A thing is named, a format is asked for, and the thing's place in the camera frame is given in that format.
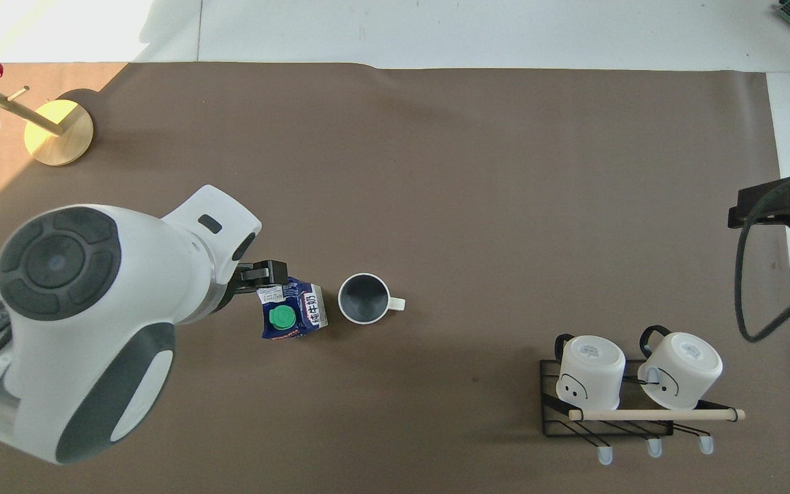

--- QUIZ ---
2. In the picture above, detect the white mug with face print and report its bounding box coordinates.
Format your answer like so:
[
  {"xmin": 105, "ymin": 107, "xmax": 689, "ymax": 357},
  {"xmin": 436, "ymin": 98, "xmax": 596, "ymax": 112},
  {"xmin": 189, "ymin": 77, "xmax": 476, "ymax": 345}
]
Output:
[
  {"xmin": 554, "ymin": 333, "xmax": 627, "ymax": 412},
  {"xmin": 637, "ymin": 325, "xmax": 724, "ymax": 411}
]

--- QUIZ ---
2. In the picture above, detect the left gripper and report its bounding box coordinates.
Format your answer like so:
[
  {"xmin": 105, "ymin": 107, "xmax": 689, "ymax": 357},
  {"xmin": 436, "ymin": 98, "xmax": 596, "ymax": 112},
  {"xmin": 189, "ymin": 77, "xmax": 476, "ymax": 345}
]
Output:
[{"xmin": 217, "ymin": 259, "xmax": 264, "ymax": 315}]

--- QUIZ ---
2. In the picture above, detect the black cable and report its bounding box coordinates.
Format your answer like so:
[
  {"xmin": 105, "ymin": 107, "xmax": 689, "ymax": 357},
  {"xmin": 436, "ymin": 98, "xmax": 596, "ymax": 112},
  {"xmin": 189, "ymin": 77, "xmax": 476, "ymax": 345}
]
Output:
[{"xmin": 734, "ymin": 170, "xmax": 790, "ymax": 344}]

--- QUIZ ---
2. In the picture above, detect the blue milk carton green cap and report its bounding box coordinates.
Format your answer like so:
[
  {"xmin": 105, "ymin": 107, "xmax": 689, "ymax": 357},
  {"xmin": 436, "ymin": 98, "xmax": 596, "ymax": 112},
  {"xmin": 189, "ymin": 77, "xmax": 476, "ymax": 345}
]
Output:
[{"xmin": 258, "ymin": 277, "xmax": 329, "ymax": 341}]

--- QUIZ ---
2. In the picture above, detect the wooden mug tree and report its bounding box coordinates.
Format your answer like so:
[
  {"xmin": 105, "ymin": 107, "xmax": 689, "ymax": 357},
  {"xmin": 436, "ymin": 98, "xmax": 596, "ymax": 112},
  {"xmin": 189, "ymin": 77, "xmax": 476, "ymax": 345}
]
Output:
[{"xmin": 0, "ymin": 74, "xmax": 95, "ymax": 167}]

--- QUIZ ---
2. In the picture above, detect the black wire mug rack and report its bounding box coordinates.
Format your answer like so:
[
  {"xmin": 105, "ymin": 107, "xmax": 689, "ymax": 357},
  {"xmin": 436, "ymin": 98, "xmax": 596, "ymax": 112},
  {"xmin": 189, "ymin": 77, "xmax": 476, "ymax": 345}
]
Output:
[{"xmin": 539, "ymin": 357, "xmax": 747, "ymax": 467}]

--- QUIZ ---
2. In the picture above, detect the white mug dark inside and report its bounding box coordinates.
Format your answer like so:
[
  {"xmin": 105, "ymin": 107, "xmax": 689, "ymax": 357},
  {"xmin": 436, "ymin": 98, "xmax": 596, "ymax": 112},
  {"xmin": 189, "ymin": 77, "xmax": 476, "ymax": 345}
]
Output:
[{"xmin": 337, "ymin": 273, "xmax": 407, "ymax": 325}]

